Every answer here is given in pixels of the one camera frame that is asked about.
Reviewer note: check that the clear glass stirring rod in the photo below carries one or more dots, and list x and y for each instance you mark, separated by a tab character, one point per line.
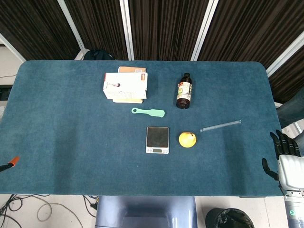
221	126

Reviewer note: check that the dark brown glass bottle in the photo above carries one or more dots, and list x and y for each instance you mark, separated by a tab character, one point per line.
183	95

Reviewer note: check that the small digital scale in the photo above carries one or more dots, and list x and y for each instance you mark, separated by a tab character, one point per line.
157	139

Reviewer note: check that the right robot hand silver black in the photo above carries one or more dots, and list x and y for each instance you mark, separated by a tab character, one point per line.
291	171

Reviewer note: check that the blue fabric table cover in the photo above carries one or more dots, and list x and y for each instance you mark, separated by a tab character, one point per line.
71	130

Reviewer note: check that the mint green scrub brush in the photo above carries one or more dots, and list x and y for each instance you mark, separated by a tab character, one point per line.
152	112

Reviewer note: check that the orange tipped black clamp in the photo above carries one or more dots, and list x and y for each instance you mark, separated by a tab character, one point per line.
14	161

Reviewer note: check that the blue robot torso base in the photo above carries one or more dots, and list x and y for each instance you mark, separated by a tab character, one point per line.
142	211

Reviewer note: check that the white cardboard box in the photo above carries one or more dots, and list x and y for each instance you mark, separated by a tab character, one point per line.
126	84

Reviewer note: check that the blue denim fabric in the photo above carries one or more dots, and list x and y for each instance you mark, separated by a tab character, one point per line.
292	107

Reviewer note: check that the yellow pear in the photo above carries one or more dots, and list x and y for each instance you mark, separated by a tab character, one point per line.
187	140

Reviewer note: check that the black bag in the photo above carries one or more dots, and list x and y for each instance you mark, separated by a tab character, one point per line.
97	55

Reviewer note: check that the black lined trash bin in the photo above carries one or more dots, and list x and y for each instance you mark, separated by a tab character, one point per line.
228	218

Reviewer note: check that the brown cardboard box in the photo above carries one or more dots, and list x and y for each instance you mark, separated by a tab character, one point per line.
129	69

